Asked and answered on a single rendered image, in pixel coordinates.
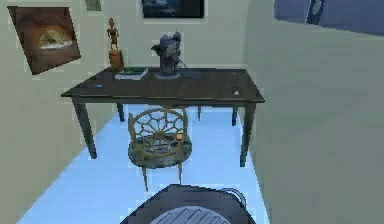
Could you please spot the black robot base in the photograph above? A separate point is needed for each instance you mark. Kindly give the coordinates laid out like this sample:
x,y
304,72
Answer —
x,y
190,206

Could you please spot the dark wooden table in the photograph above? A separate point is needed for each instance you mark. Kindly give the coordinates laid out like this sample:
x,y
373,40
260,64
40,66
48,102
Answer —
x,y
186,85

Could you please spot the tan wicker chair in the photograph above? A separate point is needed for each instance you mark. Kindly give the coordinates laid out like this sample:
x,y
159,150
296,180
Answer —
x,y
159,133

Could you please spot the small white object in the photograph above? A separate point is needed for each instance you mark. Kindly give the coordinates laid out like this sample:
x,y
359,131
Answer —
x,y
236,92

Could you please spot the dark grey bust sculpture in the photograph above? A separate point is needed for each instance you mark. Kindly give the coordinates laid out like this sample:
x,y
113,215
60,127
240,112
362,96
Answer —
x,y
169,55

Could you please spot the green book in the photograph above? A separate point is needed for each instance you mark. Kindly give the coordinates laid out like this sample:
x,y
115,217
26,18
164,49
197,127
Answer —
x,y
131,73

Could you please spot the small blue pen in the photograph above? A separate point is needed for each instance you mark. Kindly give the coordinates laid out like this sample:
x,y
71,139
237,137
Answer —
x,y
97,86

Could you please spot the brown wooden figurine statue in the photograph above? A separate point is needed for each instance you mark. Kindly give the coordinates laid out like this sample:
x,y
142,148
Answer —
x,y
114,46

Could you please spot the dark framed picture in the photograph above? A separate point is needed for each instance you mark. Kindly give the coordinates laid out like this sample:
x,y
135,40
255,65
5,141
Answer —
x,y
172,8

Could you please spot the small grey framed picture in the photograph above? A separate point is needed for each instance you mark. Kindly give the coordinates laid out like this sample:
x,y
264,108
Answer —
x,y
93,4

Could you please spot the brown framed picture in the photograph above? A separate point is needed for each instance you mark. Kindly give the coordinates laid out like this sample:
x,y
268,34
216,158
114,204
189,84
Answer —
x,y
46,38

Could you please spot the blue window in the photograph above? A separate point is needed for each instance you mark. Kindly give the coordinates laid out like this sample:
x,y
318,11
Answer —
x,y
330,15

